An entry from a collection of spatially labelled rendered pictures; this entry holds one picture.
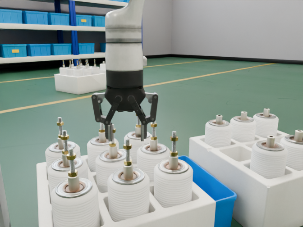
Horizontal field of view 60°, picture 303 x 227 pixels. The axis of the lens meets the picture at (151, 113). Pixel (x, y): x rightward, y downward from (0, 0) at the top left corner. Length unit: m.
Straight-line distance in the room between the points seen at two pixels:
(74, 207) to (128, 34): 0.35
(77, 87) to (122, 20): 2.31
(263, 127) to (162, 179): 0.60
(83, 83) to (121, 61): 2.33
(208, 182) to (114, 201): 0.41
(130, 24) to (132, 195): 0.35
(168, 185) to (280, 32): 6.49
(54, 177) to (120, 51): 0.34
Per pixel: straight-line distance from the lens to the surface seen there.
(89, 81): 2.87
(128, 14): 0.51
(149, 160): 0.72
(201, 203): 0.66
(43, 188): 0.76
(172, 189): 0.63
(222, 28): 7.58
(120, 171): 0.63
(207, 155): 0.96
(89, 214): 0.59
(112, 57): 0.51
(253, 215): 0.86
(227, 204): 0.82
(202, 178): 0.95
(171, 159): 0.64
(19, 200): 1.09
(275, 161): 0.82
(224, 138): 0.98
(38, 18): 5.16
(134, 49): 0.51
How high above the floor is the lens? 0.55
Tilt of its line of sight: 16 degrees down
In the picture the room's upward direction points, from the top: straight up
